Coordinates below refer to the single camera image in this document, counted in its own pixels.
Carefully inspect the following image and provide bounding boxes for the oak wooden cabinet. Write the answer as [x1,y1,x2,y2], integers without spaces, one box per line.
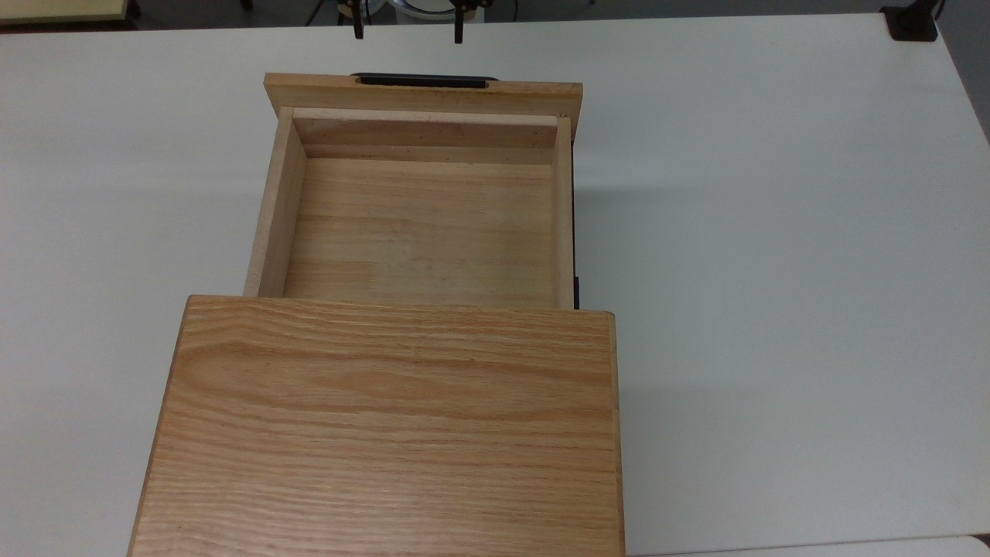
[126,295,626,557]

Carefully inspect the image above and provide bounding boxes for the black drawer slide rail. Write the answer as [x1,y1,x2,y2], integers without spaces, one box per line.
[571,116,582,310]

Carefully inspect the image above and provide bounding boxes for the light wooden drawer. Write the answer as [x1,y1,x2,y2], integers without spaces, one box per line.
[244,73,584,310]

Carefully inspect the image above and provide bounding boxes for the black metal drawer handle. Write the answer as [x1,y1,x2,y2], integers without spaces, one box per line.
[350,73,500,89]

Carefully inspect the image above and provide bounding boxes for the black table clamp mount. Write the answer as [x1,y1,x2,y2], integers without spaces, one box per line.
[880,0,946,42]

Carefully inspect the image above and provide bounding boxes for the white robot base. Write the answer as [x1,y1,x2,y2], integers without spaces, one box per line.
[370,0,456,18]

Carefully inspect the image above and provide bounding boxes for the yellow table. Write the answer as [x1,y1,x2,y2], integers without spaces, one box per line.
[0,0,142,27]

